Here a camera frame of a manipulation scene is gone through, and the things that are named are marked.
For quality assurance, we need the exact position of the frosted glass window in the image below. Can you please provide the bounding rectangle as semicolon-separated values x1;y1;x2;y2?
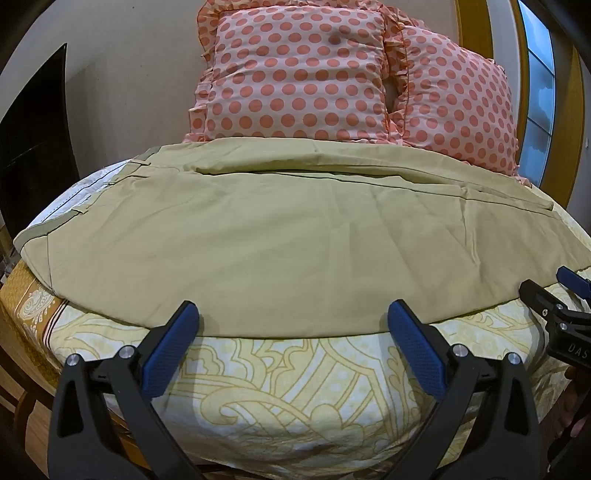
517;0;556;155

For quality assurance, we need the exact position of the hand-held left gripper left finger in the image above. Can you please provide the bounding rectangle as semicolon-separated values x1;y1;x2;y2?
47;301;204;480

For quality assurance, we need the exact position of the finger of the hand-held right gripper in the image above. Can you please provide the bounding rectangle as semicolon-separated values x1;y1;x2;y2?
518;279;570;325
556;265;591;302

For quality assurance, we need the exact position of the wooden window frame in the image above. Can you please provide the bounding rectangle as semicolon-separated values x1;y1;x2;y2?
454;0;588;209

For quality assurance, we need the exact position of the pink polka dot pillow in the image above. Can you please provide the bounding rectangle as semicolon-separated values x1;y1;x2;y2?
181;0;411;145
387;17;533;186

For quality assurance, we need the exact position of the wooden bed frame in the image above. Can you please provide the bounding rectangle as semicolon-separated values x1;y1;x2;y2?
0;342;63;464

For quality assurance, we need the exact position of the yellow patterned bed sheet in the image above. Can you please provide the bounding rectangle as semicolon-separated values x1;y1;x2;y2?
0;203;591;480

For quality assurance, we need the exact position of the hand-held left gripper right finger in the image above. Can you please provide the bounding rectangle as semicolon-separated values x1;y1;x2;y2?
387;299;542;480

